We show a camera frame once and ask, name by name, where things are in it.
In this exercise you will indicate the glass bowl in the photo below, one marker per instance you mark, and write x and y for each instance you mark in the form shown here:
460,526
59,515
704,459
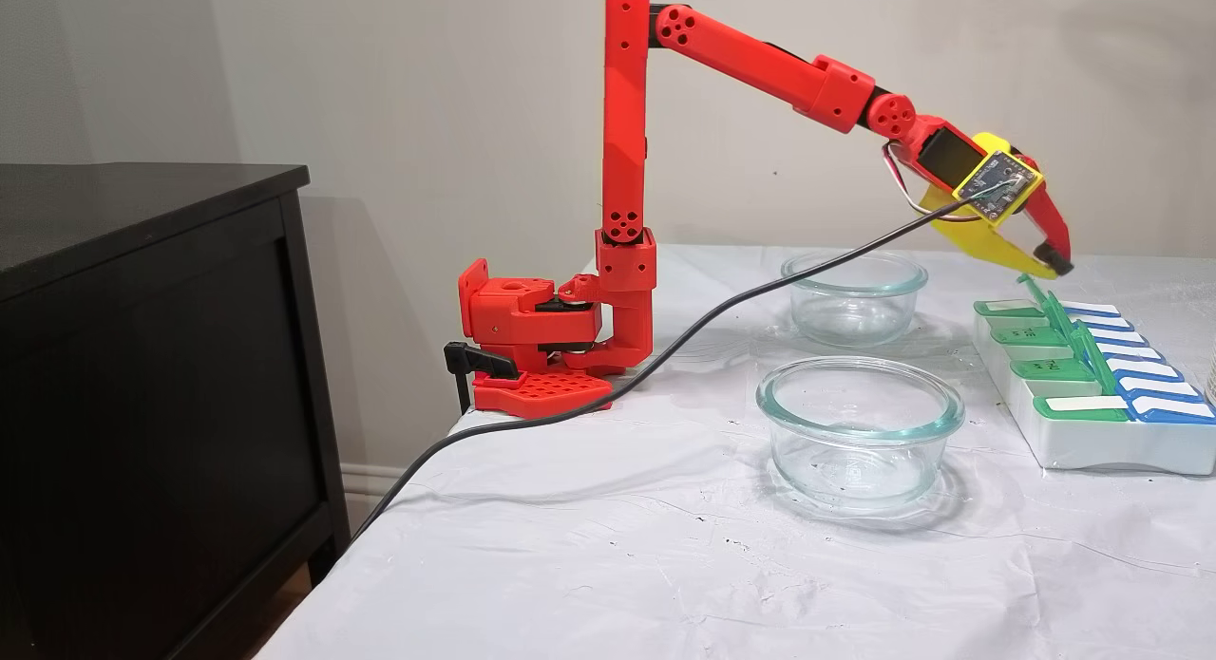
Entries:
855,470
855,318

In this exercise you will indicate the metal can with printed label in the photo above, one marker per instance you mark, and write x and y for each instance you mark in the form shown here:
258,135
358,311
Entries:
1212,375

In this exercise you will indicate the green blue weekly pill organizer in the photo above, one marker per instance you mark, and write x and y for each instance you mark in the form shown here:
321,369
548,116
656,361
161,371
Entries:
1092,442

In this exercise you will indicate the white tablecloth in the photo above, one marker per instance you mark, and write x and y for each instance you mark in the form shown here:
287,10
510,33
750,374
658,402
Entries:
665,565

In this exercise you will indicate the black table clamp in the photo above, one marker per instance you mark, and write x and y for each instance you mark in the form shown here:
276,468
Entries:
475,358

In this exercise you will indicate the dark furniture piece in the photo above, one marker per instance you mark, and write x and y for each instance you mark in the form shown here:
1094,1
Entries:
142,404

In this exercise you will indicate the white wall trim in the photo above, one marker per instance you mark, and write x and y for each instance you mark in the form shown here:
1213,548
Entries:
380,480

